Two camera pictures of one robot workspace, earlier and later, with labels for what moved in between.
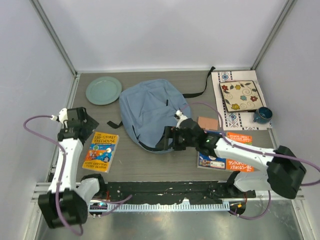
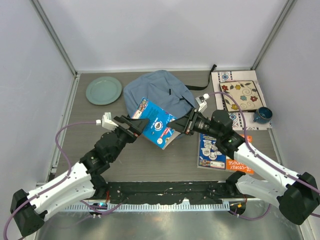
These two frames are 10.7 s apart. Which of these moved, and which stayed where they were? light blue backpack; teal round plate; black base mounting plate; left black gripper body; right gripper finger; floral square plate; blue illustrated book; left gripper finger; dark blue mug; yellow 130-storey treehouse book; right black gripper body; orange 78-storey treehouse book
Moved: left black gripper body; right black gripper body; right gripper finger; light blue backpack; left gripper finger; yellow 130-storey treehouse book
Stayed: teal round plate; orange 78-storey treehouse book; black base mounting plate; dark blue mug; floral square plate; blue illustrated book
